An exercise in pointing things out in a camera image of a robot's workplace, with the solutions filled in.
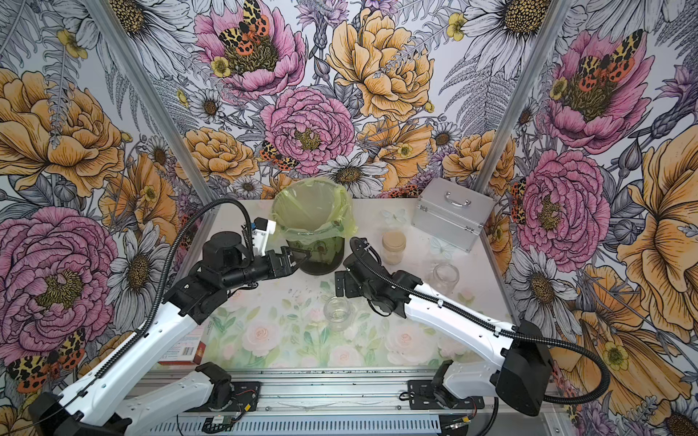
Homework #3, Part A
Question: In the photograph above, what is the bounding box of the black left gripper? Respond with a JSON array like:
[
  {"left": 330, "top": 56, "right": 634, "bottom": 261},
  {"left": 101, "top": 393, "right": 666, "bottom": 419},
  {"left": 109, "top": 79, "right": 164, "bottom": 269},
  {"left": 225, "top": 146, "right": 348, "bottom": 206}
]
[{"left": 222, "top": 247, "right": 311, "bottom": 291}]

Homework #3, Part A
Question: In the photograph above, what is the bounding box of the glass jar beige lid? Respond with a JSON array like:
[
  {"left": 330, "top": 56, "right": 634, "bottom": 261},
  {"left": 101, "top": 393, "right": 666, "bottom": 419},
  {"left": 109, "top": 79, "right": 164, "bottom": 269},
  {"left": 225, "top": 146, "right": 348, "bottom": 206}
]
[
  {"left": 382, "top": 230, "right": 406, "bottom": 265},
  {"left": 428, "top": 263, "right": 460, "bottom": 294}
]

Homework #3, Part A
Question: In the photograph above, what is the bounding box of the glass jar orange lid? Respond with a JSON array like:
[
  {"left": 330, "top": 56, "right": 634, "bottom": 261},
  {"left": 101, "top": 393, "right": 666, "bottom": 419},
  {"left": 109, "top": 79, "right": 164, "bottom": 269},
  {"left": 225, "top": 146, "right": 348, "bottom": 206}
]
[{"left": 324, "top": 297, "right": 356, "bottom": 332}]

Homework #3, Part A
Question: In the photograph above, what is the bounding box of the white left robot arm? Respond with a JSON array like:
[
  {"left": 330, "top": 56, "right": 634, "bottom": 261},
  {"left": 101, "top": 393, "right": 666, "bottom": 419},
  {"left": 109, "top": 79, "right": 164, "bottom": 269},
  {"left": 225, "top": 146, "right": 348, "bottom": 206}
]
[{"left": 28, "top": 230, "right": 310, "bottom": 435}]

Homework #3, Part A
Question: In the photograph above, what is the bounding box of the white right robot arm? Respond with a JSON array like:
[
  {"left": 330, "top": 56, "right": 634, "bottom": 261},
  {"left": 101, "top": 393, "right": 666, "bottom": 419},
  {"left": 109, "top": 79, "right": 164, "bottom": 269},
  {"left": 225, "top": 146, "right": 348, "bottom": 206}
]
[{"left": 334, "top": 237, "right": 553, "bottom": 417}]

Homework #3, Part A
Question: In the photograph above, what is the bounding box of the black mesh waste bin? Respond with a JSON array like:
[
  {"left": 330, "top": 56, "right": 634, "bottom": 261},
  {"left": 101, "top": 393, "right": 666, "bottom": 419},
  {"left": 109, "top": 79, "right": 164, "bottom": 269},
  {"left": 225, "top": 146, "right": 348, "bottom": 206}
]
[{"left": 287, "top": 236, "right": 345, "bottom": 276}]

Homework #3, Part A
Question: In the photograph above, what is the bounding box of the green plastic bin liner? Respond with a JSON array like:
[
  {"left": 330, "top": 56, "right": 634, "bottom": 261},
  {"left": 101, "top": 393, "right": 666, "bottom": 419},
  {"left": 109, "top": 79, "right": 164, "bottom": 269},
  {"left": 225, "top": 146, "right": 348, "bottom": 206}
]
[{"left": 269, "top": 178, "right": 358, "bottom": 245}]

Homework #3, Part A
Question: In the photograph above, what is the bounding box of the silver metal case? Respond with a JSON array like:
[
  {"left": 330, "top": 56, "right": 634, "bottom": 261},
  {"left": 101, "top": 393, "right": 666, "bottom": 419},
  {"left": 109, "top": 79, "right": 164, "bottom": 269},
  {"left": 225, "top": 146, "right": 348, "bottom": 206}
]
[{"left": 412, "top": 178, "right": 496, "bottom": 253}]

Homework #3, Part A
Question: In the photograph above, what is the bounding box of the pink red packet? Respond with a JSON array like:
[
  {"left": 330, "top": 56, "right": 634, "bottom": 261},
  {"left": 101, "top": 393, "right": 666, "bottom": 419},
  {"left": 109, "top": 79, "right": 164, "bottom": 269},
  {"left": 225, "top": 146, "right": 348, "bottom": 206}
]
[{"left": 158, "top": 321, "right": 211, "bottom": 365}]

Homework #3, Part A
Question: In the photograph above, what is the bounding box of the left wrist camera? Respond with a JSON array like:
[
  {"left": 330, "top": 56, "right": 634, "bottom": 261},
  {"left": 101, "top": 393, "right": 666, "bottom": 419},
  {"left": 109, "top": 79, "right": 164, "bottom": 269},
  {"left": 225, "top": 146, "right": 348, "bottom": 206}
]
[{"left": 252, "top": 217, "right": 276, "bottom": 256}]

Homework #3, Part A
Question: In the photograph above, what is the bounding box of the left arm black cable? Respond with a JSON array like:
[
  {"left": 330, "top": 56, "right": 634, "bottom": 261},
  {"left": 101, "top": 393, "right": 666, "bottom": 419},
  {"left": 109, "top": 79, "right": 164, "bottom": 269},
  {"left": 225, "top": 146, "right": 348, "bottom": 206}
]
[{"left": 32, "top": 197, "right": 257, "bottom": 421}]

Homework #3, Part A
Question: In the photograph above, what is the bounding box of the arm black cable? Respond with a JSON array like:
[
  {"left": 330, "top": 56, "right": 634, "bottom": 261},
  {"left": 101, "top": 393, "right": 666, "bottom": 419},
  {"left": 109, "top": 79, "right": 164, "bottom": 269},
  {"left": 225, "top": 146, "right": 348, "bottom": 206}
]
[
  {"left": 32, "top": 197, "right": 257, "bottom": 421},
  {"left": 348, "top": 236, "right": 611, "bottom": 405}
]

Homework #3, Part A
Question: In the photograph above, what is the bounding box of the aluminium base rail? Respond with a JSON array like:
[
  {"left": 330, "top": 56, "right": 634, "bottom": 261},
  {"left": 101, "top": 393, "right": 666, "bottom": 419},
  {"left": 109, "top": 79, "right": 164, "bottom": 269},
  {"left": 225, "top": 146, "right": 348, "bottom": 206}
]
[{"left": 92, "top": 364, "right": 568, "bottom": 436}]

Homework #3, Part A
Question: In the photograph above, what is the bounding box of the aluminium frame post right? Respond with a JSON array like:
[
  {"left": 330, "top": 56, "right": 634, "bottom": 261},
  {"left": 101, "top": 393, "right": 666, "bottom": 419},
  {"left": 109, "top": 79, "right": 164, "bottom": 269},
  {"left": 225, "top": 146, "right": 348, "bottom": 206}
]
[{"left": 474, "top": 0, "right": 574, "bottom": 194}]

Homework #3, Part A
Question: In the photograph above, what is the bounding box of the aluminium frame post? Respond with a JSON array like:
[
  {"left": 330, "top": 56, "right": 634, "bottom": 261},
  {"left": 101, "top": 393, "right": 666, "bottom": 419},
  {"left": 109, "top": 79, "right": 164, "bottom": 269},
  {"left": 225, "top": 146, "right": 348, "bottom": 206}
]
[
  {"left": 85, "top": 1, "right": 216, "bottom": 203},
  {"left": 474, "top": 0, "right": 574, "bottom": 194}
]

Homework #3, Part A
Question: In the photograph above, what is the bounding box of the aluminium frame post left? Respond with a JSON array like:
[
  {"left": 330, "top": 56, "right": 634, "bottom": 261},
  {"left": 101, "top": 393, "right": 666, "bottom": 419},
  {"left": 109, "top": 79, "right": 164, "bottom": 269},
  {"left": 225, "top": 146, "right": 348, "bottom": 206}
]
[{"left": 85, "top": 1, "right": 216, "bottom": 203}]

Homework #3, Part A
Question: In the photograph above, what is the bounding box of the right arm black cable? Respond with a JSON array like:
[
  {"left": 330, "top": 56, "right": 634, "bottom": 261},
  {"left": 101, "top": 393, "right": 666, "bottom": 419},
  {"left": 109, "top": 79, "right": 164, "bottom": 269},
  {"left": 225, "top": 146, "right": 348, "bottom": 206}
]
[{"left": 348, "top": 236, "right": 611, "bottom": 405}]

